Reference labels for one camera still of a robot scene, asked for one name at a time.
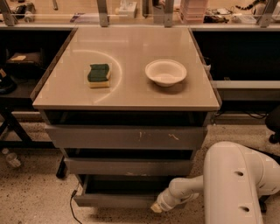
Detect black bag with note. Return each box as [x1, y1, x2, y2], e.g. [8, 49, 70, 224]
[5, 52, 45, 79]

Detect grey middle drawer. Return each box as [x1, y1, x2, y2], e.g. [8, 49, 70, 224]
[65, 149, 193, 176]

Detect white box on shelf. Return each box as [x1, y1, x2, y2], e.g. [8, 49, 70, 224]
[115, 0, 137, 18]

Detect grey metal post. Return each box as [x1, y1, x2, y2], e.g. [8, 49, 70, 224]
[164, 0, 174, 27]
[96, 0, 109, 27]

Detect black power cable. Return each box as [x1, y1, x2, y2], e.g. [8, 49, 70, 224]
[68, 183, 82, 224]

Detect grey drawer cabinet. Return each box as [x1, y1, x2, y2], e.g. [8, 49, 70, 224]
[30, 26, 222, 187]

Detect grey bottom drawer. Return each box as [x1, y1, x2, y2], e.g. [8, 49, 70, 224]
[74, 175, 175, 208]

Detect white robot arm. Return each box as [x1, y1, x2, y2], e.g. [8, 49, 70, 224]
[150, 142, 280, 224]

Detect green yellow sponge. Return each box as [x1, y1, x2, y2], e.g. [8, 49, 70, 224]
[87, 64, 111, 88]

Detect clear plastic bottle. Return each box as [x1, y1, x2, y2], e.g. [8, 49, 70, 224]
[2, 148, 21, 168]

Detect white bowl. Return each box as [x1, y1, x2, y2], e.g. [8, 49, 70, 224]
[145, 59, 187, 87]

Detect pink stacked trays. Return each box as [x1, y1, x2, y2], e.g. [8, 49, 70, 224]
[179, 0, 208, 24]

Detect grey drawer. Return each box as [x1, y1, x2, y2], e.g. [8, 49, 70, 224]
[45, 111, 208, 150]
[65, 149, 193, 176]
[74, 175, 175, 208]

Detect grey top drawer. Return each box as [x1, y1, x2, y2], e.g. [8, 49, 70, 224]
[45, 111, 208, 150]

